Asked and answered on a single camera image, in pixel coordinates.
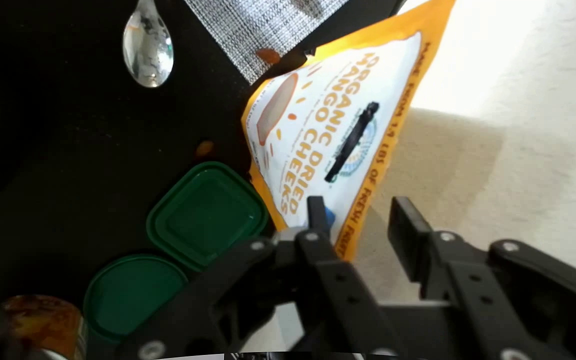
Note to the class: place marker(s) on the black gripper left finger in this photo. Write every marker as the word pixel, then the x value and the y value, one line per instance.
pixel 319 218

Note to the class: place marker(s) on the silver spoon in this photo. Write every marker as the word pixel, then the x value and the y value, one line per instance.
pixel 147 46

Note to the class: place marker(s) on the jar with orange contents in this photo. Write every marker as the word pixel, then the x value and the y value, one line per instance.
pixel 47 323

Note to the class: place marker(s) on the grey checkered placemat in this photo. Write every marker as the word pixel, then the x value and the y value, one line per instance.
pixel 247 26

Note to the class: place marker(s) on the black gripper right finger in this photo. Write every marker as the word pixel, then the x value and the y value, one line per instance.
pixel 408 235

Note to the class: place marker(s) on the green square lid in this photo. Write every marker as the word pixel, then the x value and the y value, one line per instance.
pixel 204 214

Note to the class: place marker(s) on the white yellow dried mango pack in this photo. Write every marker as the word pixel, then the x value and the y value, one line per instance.
pixel 331 127

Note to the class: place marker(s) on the green round lid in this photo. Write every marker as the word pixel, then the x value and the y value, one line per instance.
pixel 123 294

